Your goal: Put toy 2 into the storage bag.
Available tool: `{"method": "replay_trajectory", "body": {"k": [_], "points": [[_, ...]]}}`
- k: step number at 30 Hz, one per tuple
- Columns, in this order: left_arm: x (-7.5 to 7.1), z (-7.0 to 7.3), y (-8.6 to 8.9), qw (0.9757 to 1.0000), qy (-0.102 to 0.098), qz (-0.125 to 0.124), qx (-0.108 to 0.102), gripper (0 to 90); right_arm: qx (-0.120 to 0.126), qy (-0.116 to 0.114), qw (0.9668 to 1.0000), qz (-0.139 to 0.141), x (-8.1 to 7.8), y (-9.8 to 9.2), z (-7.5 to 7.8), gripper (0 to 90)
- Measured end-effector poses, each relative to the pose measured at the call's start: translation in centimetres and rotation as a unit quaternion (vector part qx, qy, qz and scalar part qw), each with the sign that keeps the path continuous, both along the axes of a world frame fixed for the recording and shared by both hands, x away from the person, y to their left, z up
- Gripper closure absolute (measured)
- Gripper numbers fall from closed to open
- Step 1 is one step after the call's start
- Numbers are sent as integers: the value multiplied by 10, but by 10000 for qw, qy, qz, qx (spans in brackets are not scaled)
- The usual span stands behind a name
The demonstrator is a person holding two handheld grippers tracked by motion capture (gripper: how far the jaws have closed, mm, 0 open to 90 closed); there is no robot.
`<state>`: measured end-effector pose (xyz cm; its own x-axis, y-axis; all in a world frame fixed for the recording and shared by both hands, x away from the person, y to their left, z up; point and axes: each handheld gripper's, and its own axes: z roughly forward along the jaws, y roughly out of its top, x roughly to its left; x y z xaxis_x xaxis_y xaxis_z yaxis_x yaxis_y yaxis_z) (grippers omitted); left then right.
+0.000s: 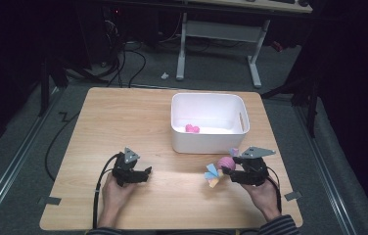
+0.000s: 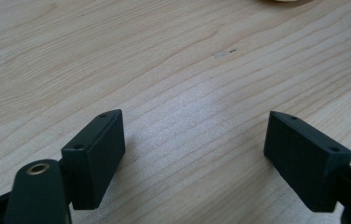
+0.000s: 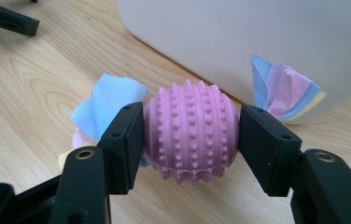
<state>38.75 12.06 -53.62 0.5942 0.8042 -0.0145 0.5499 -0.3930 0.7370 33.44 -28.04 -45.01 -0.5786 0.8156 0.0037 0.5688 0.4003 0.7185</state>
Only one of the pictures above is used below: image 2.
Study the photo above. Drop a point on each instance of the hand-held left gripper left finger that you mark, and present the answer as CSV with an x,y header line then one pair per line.
x,y
94,161

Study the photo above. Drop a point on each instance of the white plastic bin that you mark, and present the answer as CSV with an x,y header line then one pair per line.
x,y
284,0

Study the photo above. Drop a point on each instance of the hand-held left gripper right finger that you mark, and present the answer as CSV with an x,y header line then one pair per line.
x,y
307,161

